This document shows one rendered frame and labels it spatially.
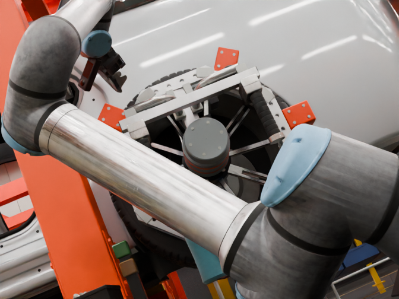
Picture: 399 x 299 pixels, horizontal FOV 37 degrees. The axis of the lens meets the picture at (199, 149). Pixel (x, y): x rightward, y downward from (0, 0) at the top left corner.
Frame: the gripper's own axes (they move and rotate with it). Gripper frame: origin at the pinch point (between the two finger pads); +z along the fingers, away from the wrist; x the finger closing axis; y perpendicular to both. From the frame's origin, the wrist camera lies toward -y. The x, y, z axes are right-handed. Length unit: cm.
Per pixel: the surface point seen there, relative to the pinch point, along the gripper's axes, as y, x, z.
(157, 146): -6.6, -25.3, 7.0
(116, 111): -8.3, -17.3, -9.3
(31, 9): 32, 191, 62
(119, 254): -39, -59, -11
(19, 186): -78, 507, 422
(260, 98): 17, -59, -12
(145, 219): -27, -44, 5
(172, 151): -4.5, -29.6, 9.3
